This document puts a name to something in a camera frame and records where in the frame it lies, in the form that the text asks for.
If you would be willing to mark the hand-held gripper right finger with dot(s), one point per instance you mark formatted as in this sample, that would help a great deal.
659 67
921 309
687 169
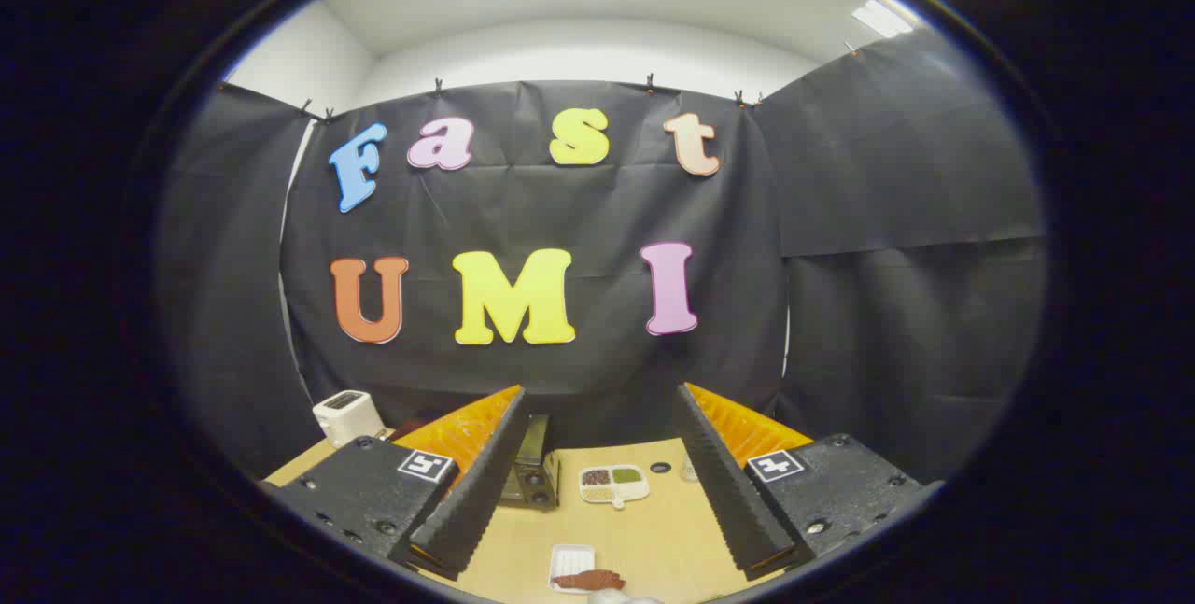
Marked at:
728 492

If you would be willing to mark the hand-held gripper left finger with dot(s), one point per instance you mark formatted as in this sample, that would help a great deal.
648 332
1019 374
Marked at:
476 492

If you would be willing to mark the black toaster oven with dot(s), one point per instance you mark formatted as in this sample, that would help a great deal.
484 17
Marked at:
532 469

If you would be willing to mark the brown meat piece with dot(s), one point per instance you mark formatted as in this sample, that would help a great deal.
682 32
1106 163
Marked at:
588 580

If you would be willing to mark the white pop-up toaster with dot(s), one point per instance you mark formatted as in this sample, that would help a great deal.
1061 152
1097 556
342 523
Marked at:
345 417

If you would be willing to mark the white rectangular tray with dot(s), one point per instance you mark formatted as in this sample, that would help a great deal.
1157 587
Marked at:
569 557

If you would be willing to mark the white divided plate with beans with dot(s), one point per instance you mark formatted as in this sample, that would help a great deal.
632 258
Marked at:
613 484

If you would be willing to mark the ceiling light panel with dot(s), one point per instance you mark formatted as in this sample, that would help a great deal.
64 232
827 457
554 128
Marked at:
881 18

